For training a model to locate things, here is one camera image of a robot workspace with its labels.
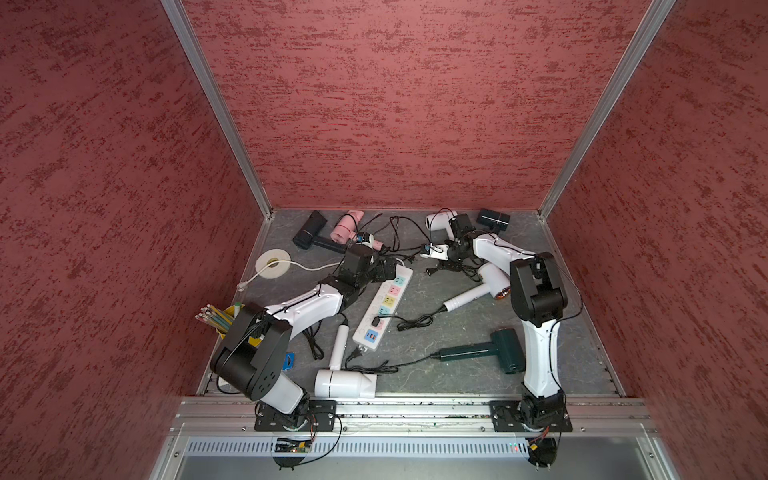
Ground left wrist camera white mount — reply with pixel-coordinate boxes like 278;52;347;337
355;232;383;251

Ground white blue box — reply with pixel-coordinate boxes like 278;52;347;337
282;352;295;371

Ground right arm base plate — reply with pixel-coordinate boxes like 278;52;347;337
488;400;573;434

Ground dark green hair dryer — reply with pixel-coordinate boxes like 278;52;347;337
429;328;526;374
477;209;510;233

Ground yellow pencil cup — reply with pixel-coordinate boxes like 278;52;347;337
195;302;243;338

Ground white tape roll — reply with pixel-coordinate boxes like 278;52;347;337
254;249;292;280

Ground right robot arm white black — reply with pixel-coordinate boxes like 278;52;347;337
447;214;568;430

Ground dark green hair dryer back right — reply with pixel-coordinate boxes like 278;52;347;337
477;209;510;233

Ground white power strip cable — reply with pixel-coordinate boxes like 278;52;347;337
235;259;343;295

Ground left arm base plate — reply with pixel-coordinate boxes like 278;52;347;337
254;400;337;433

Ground dark green hair dryer front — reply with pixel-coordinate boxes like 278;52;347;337
429;328;526;374

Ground white power strip coloured sockets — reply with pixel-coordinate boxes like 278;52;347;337
352;264;413;351

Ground large white hair dryer front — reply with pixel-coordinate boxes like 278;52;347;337
314;324;377;399

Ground black hair dryer back left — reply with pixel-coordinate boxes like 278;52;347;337
292;210;346;254

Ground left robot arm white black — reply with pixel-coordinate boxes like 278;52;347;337
210;244;398;420

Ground pink hair dryer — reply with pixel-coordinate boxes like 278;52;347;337
330;210;364;245

